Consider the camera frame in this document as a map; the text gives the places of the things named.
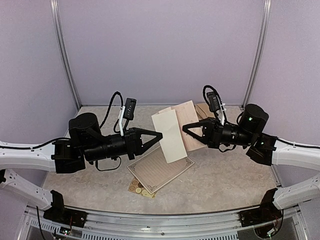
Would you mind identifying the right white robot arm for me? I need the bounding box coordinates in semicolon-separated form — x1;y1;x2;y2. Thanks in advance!
182;104;320;222

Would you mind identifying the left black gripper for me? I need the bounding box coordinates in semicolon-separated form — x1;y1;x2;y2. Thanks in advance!
83;127;163;163

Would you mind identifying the left aluminium frame post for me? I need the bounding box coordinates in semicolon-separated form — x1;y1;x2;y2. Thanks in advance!
49;0;82;110

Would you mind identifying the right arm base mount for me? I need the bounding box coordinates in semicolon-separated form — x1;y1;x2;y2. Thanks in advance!
239;188;283;227

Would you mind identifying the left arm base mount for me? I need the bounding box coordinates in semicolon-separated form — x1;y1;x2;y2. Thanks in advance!
43;190;88;228

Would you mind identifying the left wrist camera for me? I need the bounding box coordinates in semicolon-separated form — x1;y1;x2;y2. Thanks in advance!
118;97;137;136

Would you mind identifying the round sticker sheet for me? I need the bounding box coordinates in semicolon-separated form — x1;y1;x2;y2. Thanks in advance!
128;177;156;199

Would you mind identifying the ornate bordered letter paper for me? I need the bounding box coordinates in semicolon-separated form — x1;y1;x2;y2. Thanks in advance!
127;147;195;194

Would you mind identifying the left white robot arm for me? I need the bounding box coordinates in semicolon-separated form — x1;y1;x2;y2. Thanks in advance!
0;112;163;223

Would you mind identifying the brown kraft envelope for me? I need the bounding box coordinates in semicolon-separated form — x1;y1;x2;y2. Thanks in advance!
194;102;215;121

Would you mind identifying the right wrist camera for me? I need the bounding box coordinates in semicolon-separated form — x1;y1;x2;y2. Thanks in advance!
206;91;227;125

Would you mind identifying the front aluminium rail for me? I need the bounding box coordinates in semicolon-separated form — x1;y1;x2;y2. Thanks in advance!
17;206;308;240

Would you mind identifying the aluminium frame post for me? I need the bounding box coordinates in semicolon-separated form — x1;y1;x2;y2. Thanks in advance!
49;0;82;110
241;0;272;109

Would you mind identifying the right aluminium frame post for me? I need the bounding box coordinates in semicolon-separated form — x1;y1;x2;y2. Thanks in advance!
241;0;272;109

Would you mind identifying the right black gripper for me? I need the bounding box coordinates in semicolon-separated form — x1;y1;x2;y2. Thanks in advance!
182;117;255;149

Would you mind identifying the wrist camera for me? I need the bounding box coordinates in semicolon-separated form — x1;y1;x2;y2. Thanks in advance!
206;91;227;125
118;97;137;136

